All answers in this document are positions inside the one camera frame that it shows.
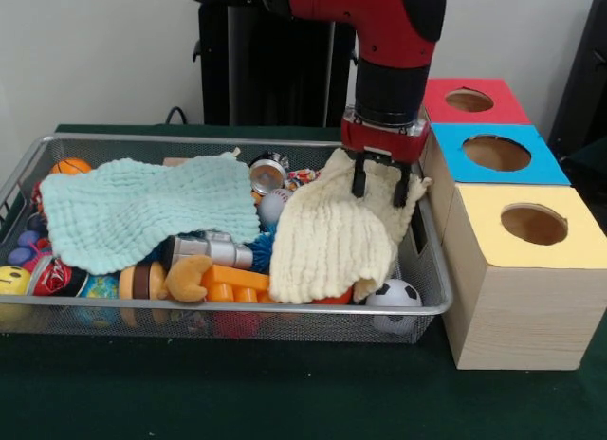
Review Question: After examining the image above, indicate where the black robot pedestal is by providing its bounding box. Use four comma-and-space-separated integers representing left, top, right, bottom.
194, 4, 359, 128

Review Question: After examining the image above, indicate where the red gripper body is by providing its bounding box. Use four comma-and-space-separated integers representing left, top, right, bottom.
340, 116, 432, 166

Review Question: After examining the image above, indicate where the small orange basketball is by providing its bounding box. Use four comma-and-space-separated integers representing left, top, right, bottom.
49, 156, 94, 176

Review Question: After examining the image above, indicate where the wooden box with three holes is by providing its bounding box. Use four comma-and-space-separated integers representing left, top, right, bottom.
403, 77, 607, 372

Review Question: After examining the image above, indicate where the small soccer ball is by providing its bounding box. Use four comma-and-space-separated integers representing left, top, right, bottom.
365, 278, 423, 335

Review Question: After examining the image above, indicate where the silver toy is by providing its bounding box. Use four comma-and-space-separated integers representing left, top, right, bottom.
163, 231, 255, 271

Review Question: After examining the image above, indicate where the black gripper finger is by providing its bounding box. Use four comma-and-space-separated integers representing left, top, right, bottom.
394, 163, 412, 209
352, 154, 369, 198

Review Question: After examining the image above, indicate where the clear mesh bin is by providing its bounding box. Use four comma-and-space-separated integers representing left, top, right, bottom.
0, 133, 454, 344

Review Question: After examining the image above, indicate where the cream yellow cloth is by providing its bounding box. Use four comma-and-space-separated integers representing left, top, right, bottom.
268, 148, 432, 305

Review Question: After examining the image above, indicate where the brown plush toy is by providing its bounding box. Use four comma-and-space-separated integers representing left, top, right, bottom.
159, 254, 217, 303

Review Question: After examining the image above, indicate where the mint green cloth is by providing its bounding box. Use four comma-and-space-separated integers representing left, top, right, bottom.
39, 154, 262, 276

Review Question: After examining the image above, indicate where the yellow smiley ball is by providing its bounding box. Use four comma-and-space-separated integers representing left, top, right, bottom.
0, 265, 34, 327

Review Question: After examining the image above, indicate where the small white baseball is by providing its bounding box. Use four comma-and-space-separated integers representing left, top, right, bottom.
256, 189, 285, 225

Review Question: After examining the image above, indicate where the orange plastic toy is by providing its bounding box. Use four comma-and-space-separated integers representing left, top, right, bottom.
204, 264, 276, 304

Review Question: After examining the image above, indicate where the round silver tin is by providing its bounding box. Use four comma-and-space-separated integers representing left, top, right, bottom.
248, 153, 291, 196

